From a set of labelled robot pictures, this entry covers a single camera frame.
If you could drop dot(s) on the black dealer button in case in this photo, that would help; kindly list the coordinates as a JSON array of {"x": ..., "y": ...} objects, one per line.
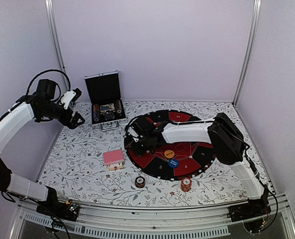
[{"x": 109, "y": 116}]

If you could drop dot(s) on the round red black poker mat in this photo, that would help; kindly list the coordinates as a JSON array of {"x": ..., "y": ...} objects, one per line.
[{"x": 194, "y": 157}]

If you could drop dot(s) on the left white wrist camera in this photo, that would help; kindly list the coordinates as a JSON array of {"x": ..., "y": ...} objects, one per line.
[{"x": 70, "y": 97}]

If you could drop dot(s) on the orange big blind button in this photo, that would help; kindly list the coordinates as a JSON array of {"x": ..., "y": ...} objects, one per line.
[{"x": 169, "y": 154}]

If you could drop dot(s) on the red playing card deck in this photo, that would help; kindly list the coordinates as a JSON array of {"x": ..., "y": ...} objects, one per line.
[{"x": 113, "y": 157}]

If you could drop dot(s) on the playing card box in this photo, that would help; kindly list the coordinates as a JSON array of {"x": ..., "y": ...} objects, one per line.
[{"x": 116, "y": 166}]

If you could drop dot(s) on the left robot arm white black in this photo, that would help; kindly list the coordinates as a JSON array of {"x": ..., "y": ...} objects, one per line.
[{"x": 40, "y": 106}]

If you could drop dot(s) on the aluminium poker case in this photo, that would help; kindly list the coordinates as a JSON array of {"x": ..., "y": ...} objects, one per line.
[{"x": 104, "y": 88}]

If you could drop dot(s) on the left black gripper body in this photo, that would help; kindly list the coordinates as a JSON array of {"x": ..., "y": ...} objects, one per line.
[{"x": 64, "y": 119}]

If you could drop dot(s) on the right chip row in case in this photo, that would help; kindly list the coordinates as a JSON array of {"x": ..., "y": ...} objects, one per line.
[{"x": 118, "y": 107}]

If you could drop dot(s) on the floral white table cloth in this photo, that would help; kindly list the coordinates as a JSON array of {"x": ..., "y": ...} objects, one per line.
[{"x": 76, "y": 169}]

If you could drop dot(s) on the aluminium frame post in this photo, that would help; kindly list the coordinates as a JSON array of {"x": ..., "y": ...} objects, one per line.
[
  {"x": 54, "y": 34},
  {"x": 249, "y": 48}
]

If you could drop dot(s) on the right aluminium frame post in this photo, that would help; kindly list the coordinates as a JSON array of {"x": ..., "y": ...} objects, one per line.
[{"x": 249, "y": 48}]

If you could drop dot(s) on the orange chip stack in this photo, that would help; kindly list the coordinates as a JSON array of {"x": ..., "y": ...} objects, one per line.
[{"x": 186, "y": 184}]

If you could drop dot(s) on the blue card deck in case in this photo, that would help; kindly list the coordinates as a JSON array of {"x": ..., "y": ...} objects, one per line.
[{"x": 107, "y": 108}]

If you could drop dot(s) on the left aluminium frame post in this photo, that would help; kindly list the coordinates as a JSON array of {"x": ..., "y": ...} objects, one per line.
[{"x": 54, "y": 34}]

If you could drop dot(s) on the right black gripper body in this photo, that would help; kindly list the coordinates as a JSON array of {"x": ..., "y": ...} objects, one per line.
[{"x": 141, "y": 150}]

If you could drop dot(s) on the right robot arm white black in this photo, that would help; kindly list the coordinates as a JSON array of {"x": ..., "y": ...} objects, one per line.
[{"x": 228, "y": 145}]

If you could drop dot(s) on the front aluminium rail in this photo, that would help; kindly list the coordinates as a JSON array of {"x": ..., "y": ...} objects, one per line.
[{"x": 97, "y": 221}]

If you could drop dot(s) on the dark red chip stack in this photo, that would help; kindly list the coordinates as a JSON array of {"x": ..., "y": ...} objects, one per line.
[{"x": 140, "y": 182}]

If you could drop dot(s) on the blue small blind button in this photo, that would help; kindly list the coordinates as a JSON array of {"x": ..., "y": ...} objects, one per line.
[{"x": 173, "y": 163}]

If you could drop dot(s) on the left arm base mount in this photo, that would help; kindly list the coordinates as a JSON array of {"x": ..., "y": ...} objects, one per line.
[{"x": 67, "y": 211}]

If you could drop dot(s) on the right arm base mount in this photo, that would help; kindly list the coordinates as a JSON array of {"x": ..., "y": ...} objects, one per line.
[{"x": 256, "y": 211}]

